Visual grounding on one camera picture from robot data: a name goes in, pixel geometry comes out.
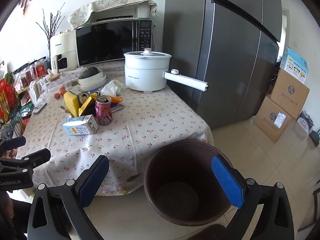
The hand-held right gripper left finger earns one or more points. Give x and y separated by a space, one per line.
93 181

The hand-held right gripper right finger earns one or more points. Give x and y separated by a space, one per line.
227 182

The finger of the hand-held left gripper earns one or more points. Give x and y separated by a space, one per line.
13 143
37 157

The brown round waste bin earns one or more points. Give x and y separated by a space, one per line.
180 170

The blue and white milk carton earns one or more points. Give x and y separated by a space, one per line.
80 127

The yellow snack packet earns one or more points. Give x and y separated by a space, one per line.
71 102

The red drink can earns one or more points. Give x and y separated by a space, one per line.
103 112

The yellow and black wrapper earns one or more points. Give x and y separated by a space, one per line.
88 104

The tin can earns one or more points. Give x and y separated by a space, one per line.
83 97

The orange peel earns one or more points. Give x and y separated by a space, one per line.
117 99

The white flat device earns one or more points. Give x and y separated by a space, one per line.
39 108

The red packets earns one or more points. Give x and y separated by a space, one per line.
6 97

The small orange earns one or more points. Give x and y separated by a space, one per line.
57 95
62 89

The glass jug with wooden lid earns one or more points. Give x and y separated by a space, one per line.
53 82

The cardboard box with white label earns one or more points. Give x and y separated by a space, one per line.
271 120

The red label jar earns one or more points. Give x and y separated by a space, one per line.
40 69

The floral cherry print tablecloth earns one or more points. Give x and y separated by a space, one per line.
150 120

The crumpled white plastic bag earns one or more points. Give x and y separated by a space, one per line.
112 87

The dark green squash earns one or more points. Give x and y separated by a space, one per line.
88 72

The cream countertop appliance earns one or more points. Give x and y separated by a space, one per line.
63 42

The dried branches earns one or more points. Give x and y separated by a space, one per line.
51 27

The grey refrigerator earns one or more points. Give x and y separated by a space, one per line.
225 55

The black microwave oven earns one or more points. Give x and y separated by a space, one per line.
107 42

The blue and white box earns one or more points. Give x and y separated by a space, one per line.
296 66

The white pot lid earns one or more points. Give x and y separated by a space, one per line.
147 53

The floral cloth cover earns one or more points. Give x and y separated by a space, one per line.
82 12

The white appliance under cloth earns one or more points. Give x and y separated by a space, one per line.
140 12

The red wall ornament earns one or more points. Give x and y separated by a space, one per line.
25 5

